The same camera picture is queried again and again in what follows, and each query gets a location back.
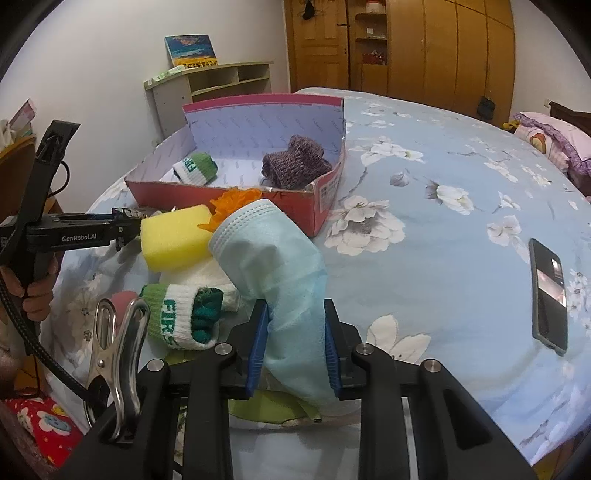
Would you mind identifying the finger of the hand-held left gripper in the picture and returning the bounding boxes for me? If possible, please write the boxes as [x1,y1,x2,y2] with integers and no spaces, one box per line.
[115,220,142,251]
[111,207,162,220]

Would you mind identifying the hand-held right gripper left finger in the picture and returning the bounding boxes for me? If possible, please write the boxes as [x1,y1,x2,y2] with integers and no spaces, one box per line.
[60,299,271,480]

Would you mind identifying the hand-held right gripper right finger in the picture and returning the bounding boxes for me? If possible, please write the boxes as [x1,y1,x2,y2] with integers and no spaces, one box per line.
[323,299,539,480]

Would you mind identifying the yellow sponge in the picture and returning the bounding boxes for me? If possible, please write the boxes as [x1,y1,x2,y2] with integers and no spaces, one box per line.
[140,205,215,273]

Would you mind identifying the blue face mask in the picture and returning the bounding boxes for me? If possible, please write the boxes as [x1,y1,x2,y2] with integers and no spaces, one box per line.
[208,199,340,407]

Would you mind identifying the green white sock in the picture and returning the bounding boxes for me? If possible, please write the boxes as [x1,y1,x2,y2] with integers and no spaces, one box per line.
[140,283,225,352]
[173,152,218,186]

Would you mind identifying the white fluffy sock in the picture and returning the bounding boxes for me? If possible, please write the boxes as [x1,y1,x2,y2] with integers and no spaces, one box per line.
[159,258,241,315]

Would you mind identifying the red cardboard box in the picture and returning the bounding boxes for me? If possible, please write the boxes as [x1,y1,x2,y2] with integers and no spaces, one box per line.
[124,92,347,238]

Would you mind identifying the pink soft puff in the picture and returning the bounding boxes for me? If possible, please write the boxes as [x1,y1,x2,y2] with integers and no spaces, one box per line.
[112,291,139,319]

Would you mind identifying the person's left hand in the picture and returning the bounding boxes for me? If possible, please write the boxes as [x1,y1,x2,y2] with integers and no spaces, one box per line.
[0,256,60,324]

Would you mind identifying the yellow green cloth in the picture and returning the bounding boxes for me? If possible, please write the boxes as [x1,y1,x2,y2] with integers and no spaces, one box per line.
[228,390,324,430]

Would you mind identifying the brown wooden desk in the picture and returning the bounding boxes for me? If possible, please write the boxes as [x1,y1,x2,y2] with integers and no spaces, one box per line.
[0,136,63,217]

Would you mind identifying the orange fabric flower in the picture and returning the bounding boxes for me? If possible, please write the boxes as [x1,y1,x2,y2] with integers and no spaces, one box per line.
[198,187,262,232]

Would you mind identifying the silver metal spring clip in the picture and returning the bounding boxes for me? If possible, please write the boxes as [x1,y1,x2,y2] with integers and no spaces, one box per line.
[88,298,151,444]

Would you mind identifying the beige bedside shelf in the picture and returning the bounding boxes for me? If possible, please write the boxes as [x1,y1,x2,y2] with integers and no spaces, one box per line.
[143,61,274,139]

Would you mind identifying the pink white box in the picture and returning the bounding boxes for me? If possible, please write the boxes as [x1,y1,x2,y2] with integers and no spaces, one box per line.
[7,99,38,139]

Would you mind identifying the green flat box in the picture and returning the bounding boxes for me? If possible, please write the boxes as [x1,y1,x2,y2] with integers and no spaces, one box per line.
[148,66,185,83]

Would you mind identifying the bed with blue floral sheet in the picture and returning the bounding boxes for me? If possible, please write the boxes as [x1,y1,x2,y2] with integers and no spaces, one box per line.
[39,87,591,467]

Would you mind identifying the brown knitted sock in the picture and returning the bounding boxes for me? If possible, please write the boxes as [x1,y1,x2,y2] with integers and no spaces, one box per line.
[261,135,333,190]

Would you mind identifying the landscape painting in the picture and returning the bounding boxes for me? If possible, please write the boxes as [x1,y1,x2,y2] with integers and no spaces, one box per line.
[165,34,219,69]

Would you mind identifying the red floral cloth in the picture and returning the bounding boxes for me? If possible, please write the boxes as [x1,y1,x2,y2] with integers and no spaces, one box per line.
[4,397,84,467]

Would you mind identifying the black smartphone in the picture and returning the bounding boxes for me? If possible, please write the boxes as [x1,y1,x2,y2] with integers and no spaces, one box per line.
[527,237,568,356]

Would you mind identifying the wooden door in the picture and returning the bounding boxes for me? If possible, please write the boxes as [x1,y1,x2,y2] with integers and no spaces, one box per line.
[284,0,350,93]

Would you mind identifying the pink pillow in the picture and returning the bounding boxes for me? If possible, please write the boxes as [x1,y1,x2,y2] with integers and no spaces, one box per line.
[512,111,591,174]

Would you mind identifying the wooden wardrobe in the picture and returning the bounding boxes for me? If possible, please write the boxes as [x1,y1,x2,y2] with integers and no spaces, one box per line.
[346,0,515,123]

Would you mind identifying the dark wooden headboard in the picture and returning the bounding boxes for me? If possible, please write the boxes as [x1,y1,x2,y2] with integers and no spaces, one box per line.
[549,100,591,197]

